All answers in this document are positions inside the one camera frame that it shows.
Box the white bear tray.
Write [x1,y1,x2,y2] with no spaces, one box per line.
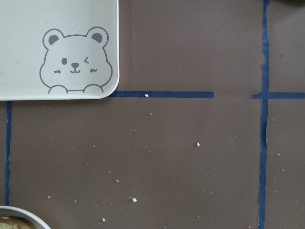
[0,0,120,101]

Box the bottom bread slice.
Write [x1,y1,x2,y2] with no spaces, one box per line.
[0,216,36,229]

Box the white round plate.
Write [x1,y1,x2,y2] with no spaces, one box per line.
[0,206,51,229]

